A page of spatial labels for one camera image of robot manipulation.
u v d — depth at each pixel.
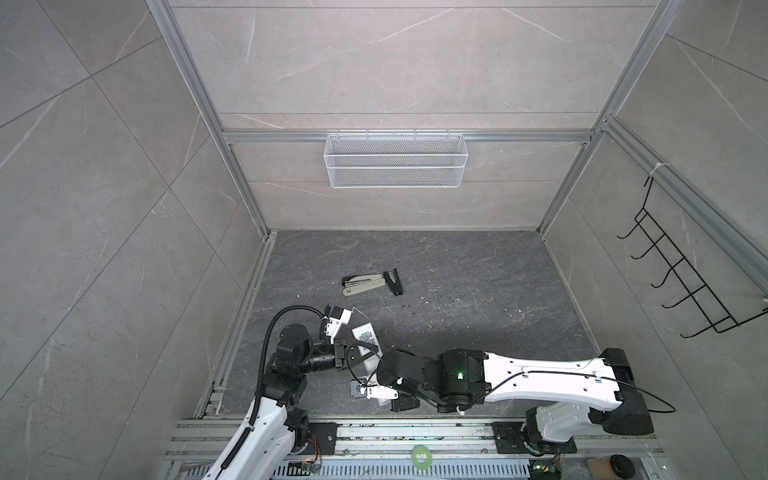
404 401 0.56
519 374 0.43
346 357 0.64
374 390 0.54
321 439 0.73
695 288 0.64
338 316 0.69
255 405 0.53
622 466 0.70
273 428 0.53
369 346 0.68
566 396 0.39
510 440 0.73
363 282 1.01
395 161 1.01
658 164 0.70
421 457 0.71
